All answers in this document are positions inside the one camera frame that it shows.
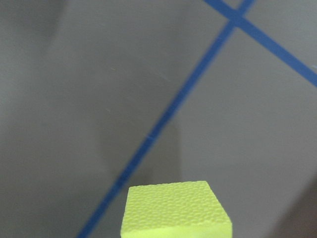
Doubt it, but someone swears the yellow foam block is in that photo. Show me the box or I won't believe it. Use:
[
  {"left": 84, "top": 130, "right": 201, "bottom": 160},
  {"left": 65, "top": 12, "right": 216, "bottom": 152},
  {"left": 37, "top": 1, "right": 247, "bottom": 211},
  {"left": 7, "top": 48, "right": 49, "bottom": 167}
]
[{"left": 120, "top": 181, "right": 233, "bottom": 238}]

